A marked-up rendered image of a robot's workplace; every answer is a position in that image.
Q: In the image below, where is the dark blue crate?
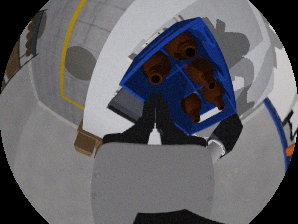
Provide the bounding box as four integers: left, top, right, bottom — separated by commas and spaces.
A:
119, 17, 237, 135

